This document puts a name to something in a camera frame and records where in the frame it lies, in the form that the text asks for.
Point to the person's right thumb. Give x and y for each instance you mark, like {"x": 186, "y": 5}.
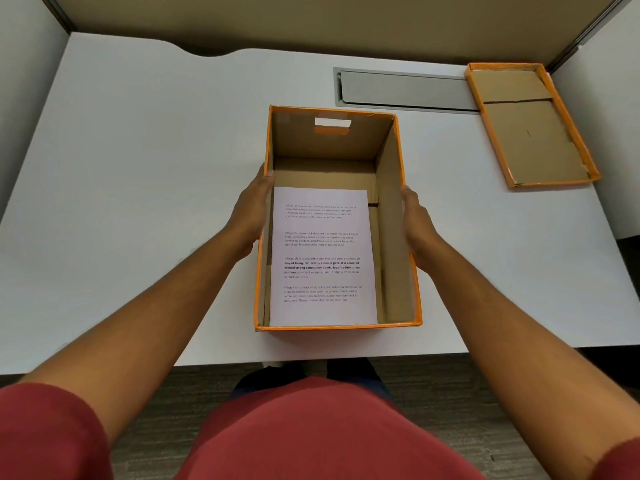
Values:
{"x": 407, "y": 197}

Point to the person's left forearm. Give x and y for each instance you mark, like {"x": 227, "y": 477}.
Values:
{"x": 135, "y": 324}

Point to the person's dark trousers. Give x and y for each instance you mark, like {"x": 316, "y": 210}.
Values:
{"x": 310, "y": 377}

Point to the orange cardboard box lid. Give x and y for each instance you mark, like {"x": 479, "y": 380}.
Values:
{"x": 532, "y": 125}

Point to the person's right forearm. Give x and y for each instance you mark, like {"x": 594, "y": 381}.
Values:
{"x": 520, "y": 344}

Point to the person's red shirt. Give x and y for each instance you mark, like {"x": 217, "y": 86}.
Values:
{"x": 300, "y": 429}

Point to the person's left thumb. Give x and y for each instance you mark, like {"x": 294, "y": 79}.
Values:
{"x": 267, "y": 177}

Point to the beige desk partition panel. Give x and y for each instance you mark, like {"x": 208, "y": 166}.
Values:
{"x": 320, "y": 24}

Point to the white printed paper sheet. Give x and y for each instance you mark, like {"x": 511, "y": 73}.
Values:
{"x": 324, "y": 257}

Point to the person's left hand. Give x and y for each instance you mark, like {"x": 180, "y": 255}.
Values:
{"x": 251, "y": 210}

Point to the orange cardboard box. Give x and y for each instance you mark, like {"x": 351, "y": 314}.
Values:
{"x": 340, "y": 219}

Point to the person's right hand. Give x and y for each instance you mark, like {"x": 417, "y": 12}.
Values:
{"x": 419, "y": 229}

